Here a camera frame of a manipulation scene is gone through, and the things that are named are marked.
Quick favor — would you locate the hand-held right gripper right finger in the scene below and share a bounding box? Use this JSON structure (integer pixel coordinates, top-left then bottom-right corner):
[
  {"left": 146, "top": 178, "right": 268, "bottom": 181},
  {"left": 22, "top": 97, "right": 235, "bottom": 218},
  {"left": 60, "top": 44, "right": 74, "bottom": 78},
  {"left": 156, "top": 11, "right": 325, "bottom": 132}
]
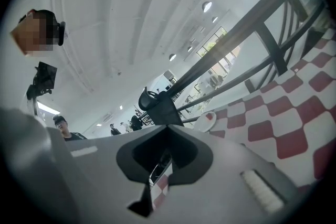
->
[{"left": 157, "top": 124, "right": 302, "bottom": 224}]

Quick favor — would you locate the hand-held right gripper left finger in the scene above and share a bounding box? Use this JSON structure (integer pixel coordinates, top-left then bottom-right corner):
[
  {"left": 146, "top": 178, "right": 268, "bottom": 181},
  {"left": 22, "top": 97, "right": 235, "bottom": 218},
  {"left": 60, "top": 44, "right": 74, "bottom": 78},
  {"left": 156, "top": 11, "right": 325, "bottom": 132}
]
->
[{"left": 47, "top": 124, "right": 174, "bottom": 224}]

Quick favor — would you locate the white round plate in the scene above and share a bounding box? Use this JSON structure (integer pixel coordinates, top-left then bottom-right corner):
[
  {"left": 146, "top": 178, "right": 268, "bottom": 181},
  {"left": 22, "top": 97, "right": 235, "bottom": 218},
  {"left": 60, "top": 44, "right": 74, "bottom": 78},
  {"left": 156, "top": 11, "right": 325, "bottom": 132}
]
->
[{"left": 195, "top": 111, "right": 217, "bottom": 132}]

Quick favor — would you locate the red white checkered table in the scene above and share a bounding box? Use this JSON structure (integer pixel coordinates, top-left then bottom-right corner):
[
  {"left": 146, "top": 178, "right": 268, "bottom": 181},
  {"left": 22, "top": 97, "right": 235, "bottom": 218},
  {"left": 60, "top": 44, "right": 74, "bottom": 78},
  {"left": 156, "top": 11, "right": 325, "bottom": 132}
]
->
[{"left": 149, "top": 30, "right": 334, "bottom": 208}]

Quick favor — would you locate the person's white shirt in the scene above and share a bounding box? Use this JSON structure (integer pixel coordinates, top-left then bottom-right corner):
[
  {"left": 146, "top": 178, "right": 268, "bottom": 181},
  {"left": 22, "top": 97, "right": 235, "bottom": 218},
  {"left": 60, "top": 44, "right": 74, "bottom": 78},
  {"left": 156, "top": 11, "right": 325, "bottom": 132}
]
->
[{"left": 0, "top": 106, "right": 66, "bottom": 218}]

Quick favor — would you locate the black monitor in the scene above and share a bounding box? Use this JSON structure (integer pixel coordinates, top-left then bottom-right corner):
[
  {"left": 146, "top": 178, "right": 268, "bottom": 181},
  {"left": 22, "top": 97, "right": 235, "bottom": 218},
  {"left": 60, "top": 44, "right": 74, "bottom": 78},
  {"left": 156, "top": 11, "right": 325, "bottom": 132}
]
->
[{"left": 25, "top": 61, "right": 58, "bottom": 116}]

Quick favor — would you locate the large window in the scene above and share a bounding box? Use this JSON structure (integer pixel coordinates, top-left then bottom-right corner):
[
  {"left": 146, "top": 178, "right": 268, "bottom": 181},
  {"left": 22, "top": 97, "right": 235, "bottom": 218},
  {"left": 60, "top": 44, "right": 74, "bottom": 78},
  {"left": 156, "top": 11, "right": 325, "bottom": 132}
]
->
[{"left": 196, "top": 26, "right": 241, "bottom": 82}]

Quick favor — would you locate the person's head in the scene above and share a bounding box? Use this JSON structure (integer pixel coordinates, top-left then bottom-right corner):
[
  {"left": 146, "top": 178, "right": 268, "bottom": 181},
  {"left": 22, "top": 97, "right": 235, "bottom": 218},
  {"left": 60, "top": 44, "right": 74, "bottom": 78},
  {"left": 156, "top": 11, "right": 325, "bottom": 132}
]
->
[{"left": 9, "top": 9, "right": 61, "bottom": 57}]

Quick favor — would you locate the black head-worn camera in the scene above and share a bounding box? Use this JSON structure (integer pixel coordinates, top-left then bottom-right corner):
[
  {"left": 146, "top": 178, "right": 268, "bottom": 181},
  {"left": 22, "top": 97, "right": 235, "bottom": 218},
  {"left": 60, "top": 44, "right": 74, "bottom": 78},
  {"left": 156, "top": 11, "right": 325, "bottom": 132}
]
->
[{"left": 52, "top": 20, "right": 67, "bottom": 47}]

